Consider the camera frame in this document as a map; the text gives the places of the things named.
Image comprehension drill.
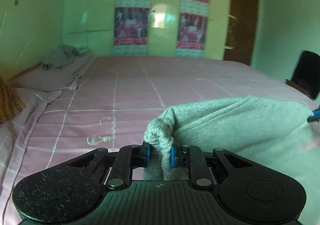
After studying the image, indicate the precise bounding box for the black chair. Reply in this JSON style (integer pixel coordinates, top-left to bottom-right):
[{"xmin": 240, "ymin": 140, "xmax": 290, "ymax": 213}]
[{"xmin": 285, "ymin": 51, "xmax": 319, "ymax": 100}]

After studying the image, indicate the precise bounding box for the pink checked bed sheet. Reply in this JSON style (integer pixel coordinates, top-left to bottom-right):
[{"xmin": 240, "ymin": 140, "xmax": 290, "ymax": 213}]
[{"xmin": 1, "ymin": 56, "xmax": 319, "ymax": 224}]

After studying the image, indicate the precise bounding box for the brown wooden door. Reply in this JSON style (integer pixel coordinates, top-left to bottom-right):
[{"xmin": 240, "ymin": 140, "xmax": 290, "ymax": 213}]
[{"xmin": 223, "ymin": 0, "xmax": 259, "ymax": 66}]

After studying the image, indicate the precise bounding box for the crumpled grey cloth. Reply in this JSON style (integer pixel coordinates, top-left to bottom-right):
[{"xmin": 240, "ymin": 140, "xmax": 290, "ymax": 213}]
[{"xmin": 42, "ymin": 44, "xmax": 91, "ymax": 70}]

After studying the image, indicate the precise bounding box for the orange striped pillow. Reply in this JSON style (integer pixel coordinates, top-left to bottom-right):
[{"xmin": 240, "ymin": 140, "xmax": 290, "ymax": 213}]
[{"xmin": 0, "ymin": 77, "xmax": 26, "ymax": 123}]

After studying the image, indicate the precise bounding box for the cream wardrobe with posters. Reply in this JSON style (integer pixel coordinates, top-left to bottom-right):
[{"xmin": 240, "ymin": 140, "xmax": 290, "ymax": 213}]
[{"xmin": 62, "ymin": 0, "xmax": 234, "ymax": 60}]

